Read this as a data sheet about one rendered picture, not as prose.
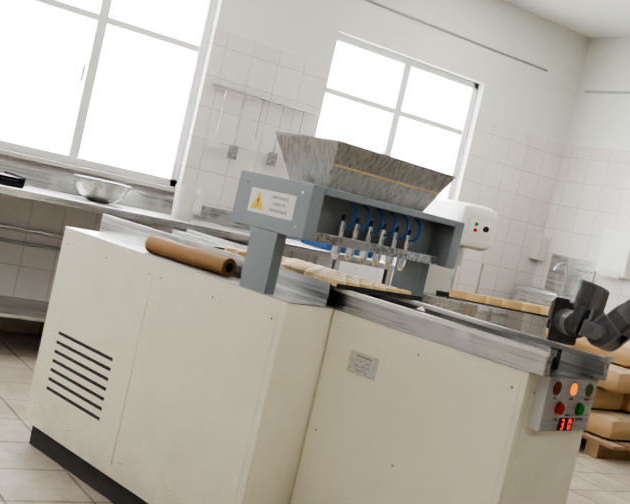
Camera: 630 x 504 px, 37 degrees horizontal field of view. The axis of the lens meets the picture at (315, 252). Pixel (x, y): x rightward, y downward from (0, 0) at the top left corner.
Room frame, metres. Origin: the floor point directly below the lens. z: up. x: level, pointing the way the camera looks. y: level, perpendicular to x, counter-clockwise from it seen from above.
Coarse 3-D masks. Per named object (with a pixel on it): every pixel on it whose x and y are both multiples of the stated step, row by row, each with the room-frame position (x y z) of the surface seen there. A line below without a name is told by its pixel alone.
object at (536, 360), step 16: (336, 304) 2.80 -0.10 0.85; (352, 304) 2.75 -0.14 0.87; (368, 304) 2.71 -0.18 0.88; (384, 304) 2.67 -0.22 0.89; (384, 320) 2.66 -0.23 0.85; (400, 320) 2.62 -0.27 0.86; (416, 320) 2.58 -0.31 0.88; (432, 320) 2.54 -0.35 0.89; (448, 320) 2.54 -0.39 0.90; (432, 336) 2.53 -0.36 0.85; (448, 336) 2.50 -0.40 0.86; (464, 336) 2.46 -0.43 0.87; (480, 336) 2.43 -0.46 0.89; (496, 336) 2.39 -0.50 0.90; (480, 352) 2.42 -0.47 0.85; (496, 352) 2.39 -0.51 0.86; (512, 352) 2.35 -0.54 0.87; (528, 352) 2.32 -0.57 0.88; (544, 352) 2.29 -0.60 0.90; (528, 368) 2.32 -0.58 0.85; (544, 368) 2.29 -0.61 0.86
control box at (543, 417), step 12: (540, 384) 2.33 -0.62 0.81; (552, 384) 2.32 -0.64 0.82; (564, 384) 2.36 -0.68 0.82; (588, 384) 2.44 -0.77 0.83; (540, 396) 2.32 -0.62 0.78; (552, 396) 2.33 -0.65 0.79; (564, 396) 2.37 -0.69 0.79; (576, 396) 2.41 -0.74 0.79; (588, 396) 2.45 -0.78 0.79; (540, 408) 2.32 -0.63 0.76; (552, 408) 2.34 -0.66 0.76; (588, 408) 2.47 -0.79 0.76; (540, 420) 2.31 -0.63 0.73; (552, 420) 2.35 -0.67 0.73; (576, 420) 2.43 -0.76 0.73
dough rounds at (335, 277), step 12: (240, 252) 3.12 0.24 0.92; (288, 264) 3.04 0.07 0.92; (300, 264) 3.17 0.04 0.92; (312, 264) 3.34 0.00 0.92; (312, 276) 2.87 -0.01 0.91; (324, 276) 2.83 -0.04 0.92; (336, 276) 2.96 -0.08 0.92; (348, 276) 3.10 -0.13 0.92; (372, 288) 2.89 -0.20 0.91; (384, 288) 2.93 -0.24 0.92; (396, 288) 3.06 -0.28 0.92
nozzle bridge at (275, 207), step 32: (256, 192) 2.82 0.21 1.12; (288, 192) 2.72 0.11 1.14; (320, 192) 2.68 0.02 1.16; (256, 224) 2.80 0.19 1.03; (288, 224) 2.70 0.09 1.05; (320, 224) 2.82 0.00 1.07; (416, 224) 3.12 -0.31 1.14; (448, 224) 3.10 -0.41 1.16; (256, 256) 2.78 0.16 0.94; (416, 256) 3.07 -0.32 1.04; (448, 256) 3.13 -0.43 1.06; (256, 288) 2.76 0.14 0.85; (416, 288) 3.21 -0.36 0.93
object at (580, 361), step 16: (192, 240) 3.81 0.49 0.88; (208, 240) 3.73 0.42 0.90; (400, 304) 3.00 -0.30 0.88; (416, 304) 2.96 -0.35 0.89; (464, 320) 2.82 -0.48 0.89; (480, 320) 2.80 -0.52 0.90; (512, 336) 2.70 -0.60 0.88; (528, 336) 2.66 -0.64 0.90; (576, 352) 2.55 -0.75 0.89; (576, 368) 2.54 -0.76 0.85; (592, 368) 2.51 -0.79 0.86; (608, 368) 2.51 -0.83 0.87
